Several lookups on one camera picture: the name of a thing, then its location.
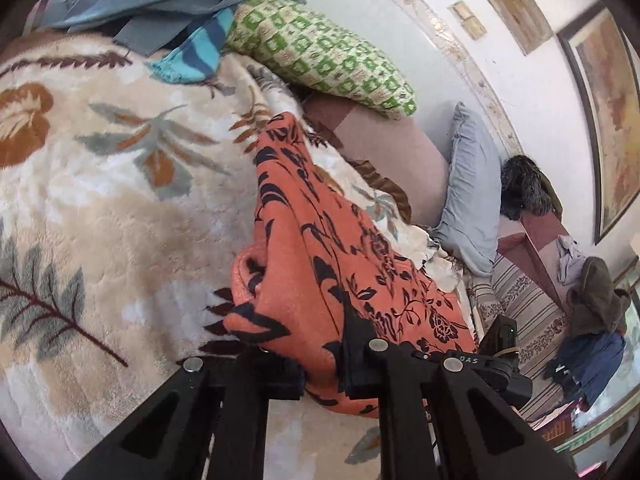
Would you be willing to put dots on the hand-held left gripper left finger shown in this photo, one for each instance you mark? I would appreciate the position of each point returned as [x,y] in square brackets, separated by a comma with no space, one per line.
[285,380]

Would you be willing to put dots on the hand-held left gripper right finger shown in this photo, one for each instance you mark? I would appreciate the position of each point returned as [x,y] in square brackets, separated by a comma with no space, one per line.
[357,360]

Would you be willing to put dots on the orange floral garment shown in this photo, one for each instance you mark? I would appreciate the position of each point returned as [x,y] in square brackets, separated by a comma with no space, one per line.
[310,260]

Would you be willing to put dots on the striped floral sofa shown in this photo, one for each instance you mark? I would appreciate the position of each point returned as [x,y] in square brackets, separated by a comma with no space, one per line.
[530,305]

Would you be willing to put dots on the navy garment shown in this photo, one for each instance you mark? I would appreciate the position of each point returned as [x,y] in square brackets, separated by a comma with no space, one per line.
[595,360]

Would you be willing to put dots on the pale lilac cloth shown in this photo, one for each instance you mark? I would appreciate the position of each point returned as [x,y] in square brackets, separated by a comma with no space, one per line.
[570,265]

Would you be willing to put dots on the brown fleece garment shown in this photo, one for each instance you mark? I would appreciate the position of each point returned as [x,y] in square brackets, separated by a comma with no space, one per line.
[597,295]

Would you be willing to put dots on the light blue pillow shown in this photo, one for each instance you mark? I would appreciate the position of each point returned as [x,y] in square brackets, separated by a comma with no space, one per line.
[470,195]

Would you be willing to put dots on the olive brown jacket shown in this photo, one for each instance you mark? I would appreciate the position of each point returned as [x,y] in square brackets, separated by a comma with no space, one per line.
[554,195]

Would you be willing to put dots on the dark furry garment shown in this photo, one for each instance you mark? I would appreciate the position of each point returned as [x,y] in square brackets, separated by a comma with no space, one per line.
[522,185]

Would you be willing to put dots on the pink bolster cushion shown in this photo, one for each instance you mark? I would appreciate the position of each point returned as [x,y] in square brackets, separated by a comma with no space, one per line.
[395,160]

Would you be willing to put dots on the cream leaf print blanket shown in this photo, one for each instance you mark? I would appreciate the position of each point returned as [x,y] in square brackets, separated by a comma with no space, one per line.
[100,210]

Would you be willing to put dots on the green checked pillow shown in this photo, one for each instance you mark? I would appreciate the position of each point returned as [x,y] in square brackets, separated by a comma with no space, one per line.
[320,55]

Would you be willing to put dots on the turquoise striped cloth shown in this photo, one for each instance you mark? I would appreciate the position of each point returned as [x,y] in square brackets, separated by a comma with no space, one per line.
[195,50]

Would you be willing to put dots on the framed wall painting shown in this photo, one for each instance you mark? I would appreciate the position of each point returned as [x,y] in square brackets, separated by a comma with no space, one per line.
[610,110]

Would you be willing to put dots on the beige wall switch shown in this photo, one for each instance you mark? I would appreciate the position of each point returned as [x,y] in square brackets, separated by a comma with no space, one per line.
[474,27]
[458,11]

